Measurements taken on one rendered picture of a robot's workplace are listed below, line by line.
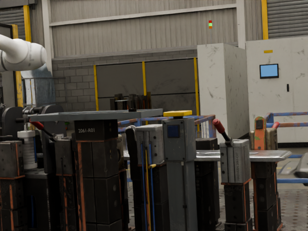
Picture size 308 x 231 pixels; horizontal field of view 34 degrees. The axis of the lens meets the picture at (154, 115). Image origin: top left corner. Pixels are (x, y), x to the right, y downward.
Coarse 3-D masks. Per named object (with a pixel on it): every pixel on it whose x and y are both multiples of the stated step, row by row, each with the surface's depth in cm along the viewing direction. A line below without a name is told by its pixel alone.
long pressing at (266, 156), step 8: (200, 152) 173; (208, 152) 172; (216, 152) 171; (256, 152) 165; (264, 152) 164; (272, 152) 163; (280, 152) 162; (288, 152) 163; (200, 160) 161; (208, 160) 160; (216, 160) 159; (256, 160) 153; (264, 160) 152; (272, 160) 151; (280, 160) 152
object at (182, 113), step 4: (164, 112) 136; (168, 112) 135; (172, 112) 135; (176, 112) 134; (180, 112) 134; (184, 112) 134; (188, 112) 136; (164, 116) 136; (168, 116) 135; (176, 116) 136; (180, 116) 136
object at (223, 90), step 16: (208, 48) 963; (224, 48) 960; (240, 48) 1113; (208, 64) 965; (224, 64) 955; (240, 64) 1106; (208, 80) 967; (224, 80) 956; (240, 80) 1100; (208, 96) 969; (224, 96) 958; (240, 96) 1093; (208, 112) 971; (224, 112) 960; (240, 112) 1087; (208, 128) 973; (240, 128) 1080
